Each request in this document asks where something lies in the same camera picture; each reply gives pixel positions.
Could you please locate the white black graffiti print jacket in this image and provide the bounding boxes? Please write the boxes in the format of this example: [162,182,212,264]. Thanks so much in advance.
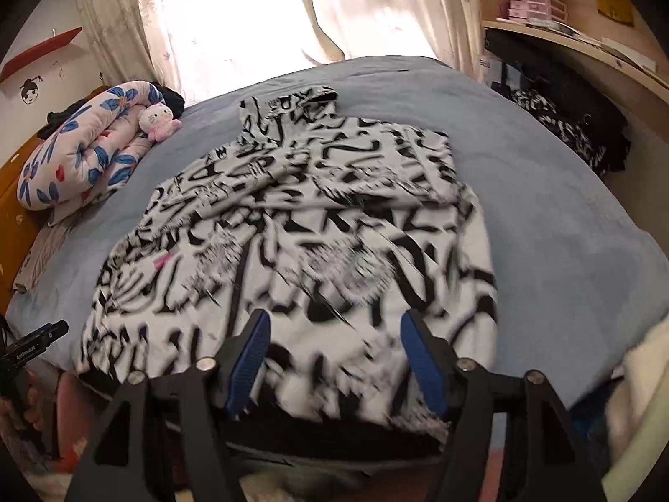
[76,86,497,430]

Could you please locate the black white patterned clothes pile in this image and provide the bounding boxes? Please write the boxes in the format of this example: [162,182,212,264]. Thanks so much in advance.
[485,30,631,177]

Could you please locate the person left hand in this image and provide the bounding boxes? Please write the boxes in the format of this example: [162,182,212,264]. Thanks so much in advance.
[1,369,59,440]

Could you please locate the white fluffy cloth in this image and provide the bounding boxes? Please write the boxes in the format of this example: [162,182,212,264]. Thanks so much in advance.
[602,320,668,501]

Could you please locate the grey-blue fleece bed blanket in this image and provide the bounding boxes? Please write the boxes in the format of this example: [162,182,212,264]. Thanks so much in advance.
[4,54,669,450]

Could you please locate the hello kitty plush toy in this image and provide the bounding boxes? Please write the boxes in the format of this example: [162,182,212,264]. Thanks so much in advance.
[138,103,181,143]

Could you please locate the black knit garment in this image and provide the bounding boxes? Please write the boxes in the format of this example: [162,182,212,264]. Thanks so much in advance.
[153,82,185,119]

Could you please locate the left floral sheer curtain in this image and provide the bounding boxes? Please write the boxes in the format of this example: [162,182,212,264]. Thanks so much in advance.
[75,0,183,92]

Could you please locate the floral sheer curtain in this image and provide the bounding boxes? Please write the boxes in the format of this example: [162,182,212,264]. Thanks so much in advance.
[75,0,183,92]
[301,0,483,80]

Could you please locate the white cardboard box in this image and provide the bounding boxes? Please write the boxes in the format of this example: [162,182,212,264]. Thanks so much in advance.
[478,53,503,87]

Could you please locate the papers on shelf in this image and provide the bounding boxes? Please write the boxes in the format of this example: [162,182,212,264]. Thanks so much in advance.
[497,18,656,73]

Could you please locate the pink mini drawer box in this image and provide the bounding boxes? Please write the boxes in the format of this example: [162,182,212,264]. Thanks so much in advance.
[507,0,568,22]

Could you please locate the yellow cloth on shelf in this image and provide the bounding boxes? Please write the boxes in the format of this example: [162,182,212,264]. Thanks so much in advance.
[596,0,634,27]

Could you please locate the right floral sheer curtain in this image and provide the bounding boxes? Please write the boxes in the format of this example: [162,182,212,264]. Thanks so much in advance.
[301,0,483,80]

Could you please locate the cartoon face wall sticker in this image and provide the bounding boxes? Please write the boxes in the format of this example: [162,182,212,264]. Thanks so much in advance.
[20,75,43,105]

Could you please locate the red wall shelf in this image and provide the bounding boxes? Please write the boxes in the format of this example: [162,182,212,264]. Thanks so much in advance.
[0,27,83,83]

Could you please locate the wooden wall shelf unit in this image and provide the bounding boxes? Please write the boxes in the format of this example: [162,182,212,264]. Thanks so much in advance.
[480,0,668,139]

